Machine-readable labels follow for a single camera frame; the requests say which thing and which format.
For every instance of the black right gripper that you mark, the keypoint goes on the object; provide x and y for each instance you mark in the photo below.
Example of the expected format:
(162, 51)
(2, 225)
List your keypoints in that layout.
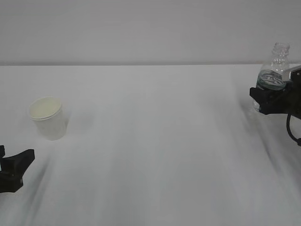
(271, 102)

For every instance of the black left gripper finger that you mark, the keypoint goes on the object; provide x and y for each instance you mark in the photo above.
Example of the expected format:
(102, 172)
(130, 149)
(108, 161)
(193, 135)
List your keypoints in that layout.
(12, 170)
(2, 151)

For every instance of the clear water bottle green label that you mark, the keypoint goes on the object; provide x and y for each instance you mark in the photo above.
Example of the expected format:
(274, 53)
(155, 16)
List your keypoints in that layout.
(271, 72)

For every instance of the white paper cup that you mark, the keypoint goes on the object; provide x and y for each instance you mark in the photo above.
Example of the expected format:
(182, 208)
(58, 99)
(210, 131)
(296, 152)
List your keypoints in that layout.
(47, 115)

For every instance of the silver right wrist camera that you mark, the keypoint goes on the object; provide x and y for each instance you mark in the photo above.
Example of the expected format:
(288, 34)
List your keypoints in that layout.
(291, 73)

